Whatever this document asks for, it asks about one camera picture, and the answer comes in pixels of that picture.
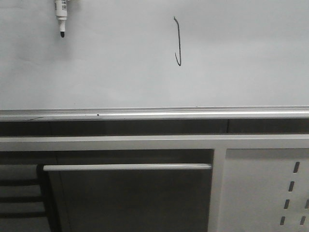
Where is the white horizontal rail bar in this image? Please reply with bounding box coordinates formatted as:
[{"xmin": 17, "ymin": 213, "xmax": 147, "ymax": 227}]
[{"xmin": 43, "ymin": 163, "xmax": 212, "ymax": 172}]

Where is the white whiteboard marker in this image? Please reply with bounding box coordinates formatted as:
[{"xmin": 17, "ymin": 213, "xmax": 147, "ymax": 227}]
[{"xmin": 54, "ymin": 0, "xmax": 68, "ymax": 38}]

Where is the white metal stand frame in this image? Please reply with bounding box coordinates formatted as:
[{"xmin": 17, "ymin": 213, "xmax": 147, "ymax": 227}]
[{"xmin": 0, "ymin": 134, "xmax": 309, "ymax": 232}]

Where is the dark chair backrest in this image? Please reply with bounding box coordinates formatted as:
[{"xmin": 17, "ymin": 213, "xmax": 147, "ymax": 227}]
[{"xmin": 0, "ymin": 164, "xmax": 50, "ymax": 232}]

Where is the white whiteboard with aluminium frame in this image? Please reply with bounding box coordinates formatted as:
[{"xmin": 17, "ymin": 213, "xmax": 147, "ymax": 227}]
[{"xmin": 0, "ymin": 0, "xmax": 309, "ymax": 121}]

